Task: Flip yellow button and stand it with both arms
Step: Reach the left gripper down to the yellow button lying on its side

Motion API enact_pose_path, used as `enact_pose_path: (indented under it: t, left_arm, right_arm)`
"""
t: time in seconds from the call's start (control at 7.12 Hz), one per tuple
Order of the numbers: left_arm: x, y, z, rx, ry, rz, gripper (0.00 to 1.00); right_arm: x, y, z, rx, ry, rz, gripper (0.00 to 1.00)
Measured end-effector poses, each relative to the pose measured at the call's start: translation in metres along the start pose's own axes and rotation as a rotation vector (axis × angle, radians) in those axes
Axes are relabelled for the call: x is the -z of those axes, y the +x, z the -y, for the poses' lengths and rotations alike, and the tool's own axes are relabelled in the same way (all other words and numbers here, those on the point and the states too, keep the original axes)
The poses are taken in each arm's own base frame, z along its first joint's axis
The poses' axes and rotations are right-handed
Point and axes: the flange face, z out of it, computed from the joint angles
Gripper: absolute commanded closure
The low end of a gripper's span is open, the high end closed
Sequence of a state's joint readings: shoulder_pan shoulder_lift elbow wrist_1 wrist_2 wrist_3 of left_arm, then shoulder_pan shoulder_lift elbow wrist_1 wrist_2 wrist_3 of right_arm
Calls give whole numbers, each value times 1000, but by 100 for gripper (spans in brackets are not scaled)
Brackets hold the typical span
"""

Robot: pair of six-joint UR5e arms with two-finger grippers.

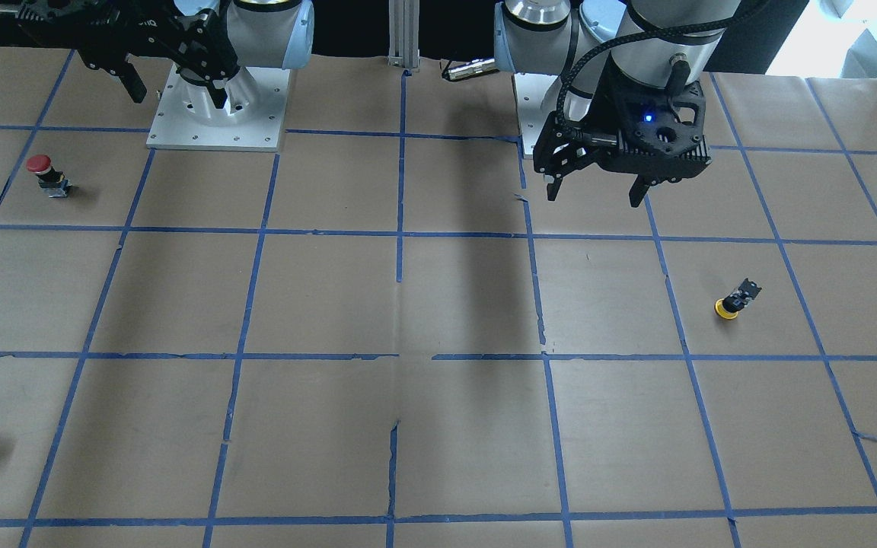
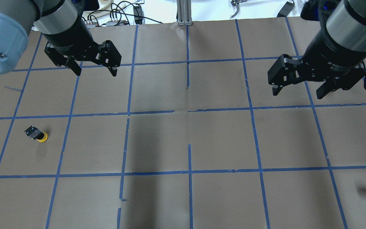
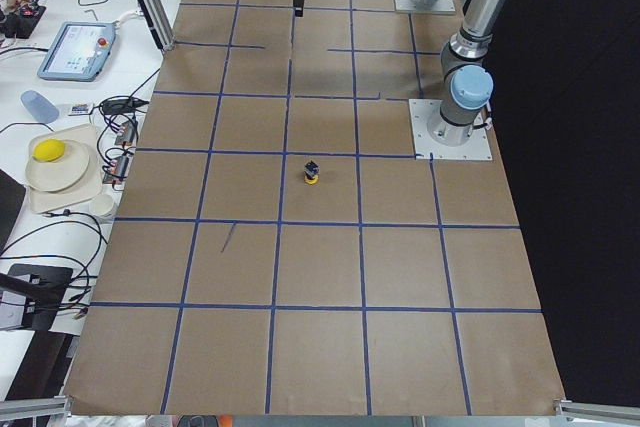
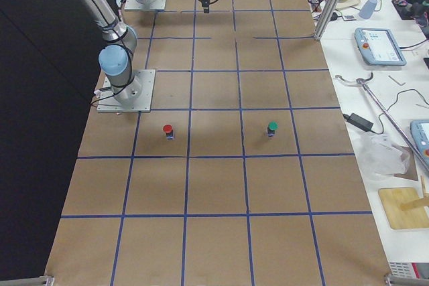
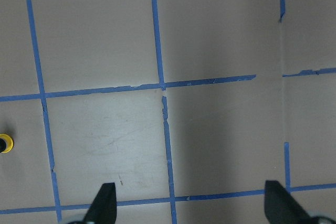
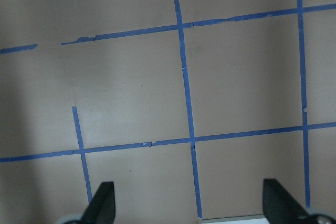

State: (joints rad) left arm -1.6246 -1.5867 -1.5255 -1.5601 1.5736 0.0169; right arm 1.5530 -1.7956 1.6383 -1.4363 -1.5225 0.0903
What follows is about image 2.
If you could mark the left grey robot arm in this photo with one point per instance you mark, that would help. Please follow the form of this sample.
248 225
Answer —
61 23

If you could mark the yellow push button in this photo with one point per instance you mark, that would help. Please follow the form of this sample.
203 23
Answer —
35 134

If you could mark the black power adapter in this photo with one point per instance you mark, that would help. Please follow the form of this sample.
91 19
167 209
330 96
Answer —
286 8

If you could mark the aluminium frame post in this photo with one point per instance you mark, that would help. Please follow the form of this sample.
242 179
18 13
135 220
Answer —
184 16

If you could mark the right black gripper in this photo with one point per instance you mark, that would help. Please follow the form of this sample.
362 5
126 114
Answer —
332 53

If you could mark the white power strip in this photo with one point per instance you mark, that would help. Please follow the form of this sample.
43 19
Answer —
94 23

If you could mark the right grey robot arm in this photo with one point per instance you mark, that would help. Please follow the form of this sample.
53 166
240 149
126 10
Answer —
345 22

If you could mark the metal reacher tool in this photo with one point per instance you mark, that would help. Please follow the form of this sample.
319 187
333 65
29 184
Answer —
236 5

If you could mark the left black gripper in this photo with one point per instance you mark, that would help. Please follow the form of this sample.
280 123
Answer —
69 39

